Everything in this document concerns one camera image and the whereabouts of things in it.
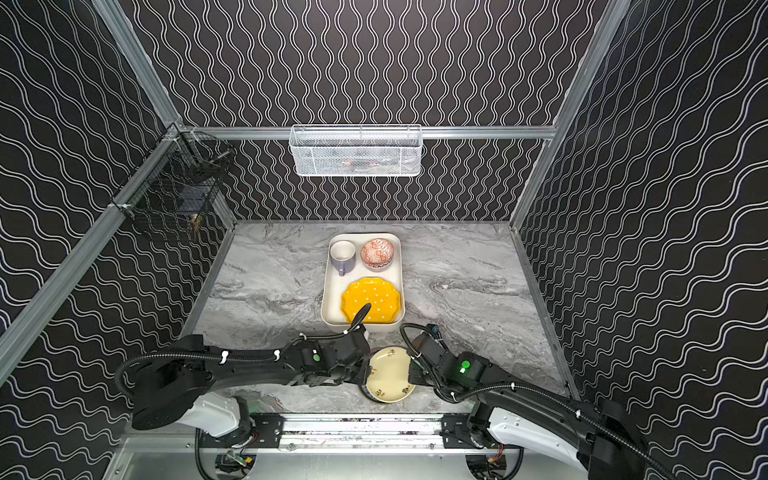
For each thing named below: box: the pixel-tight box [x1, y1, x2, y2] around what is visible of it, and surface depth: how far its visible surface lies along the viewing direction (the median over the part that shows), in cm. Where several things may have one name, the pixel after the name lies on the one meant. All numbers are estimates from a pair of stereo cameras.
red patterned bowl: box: [360, 238, 395, 269], surface depth 106 cm
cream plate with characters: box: [366, 346, 416, 403], surface depth 84 cm
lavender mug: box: [329, 240, 357, 277], surface depth 105 cm
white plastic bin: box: [321, 232, 405, 333], surface depth 103 cm
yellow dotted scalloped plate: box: [341, 277, 401, 324], surface depth 100 cm
